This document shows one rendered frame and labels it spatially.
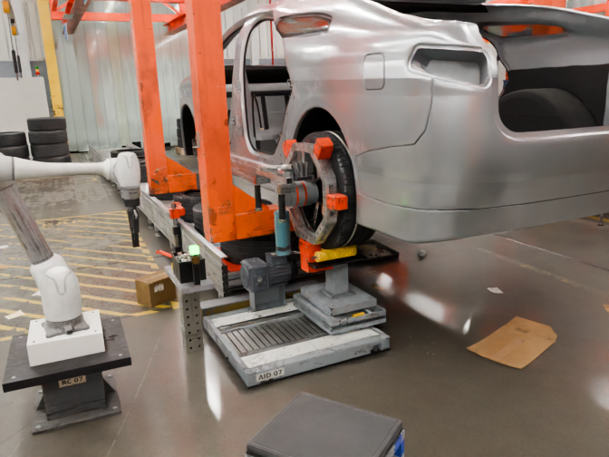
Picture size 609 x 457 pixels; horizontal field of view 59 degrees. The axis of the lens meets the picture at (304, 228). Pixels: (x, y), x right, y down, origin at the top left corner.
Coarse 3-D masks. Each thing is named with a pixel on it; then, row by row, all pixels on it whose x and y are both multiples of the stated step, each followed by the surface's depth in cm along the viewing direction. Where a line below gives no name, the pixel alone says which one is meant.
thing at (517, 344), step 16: (512, 320) 321; (528, 320) 319; (496, 336) 305; (512, 336) 304; (528, 336) 303; (544, 336) 303; (480, 352) 287; (496, 352) 287; (512, 352) 287; (528, 352) 286
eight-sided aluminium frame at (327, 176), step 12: (300, 144) 292; (312, 144) 288; (288, 156) 308; (312, 156) 281; (324, 168) 279; (324, 180) 271; (324, 192) 274; (324, 204) 276; (300, 216) 317; (324, 216) 277; (336, 216) 278; (300, 228) 312; (324, 228) 282; (312, 240) 295; (324, 240) 294
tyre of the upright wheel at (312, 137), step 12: (312, 132) 299; (324, 132) 289; (336, 132) 291; (336, 144) 279; (336, 156) 275; (348, 156) 276; (336, 168) 276; (348, 168) 273; (348, 180) 271; (348, 192) 272; (348, 204) 273; (348, 216) 275; (336, 228) 285; (348, 228) 280; (360, 228) 285; (336, 240) 288; (360, 240) 296
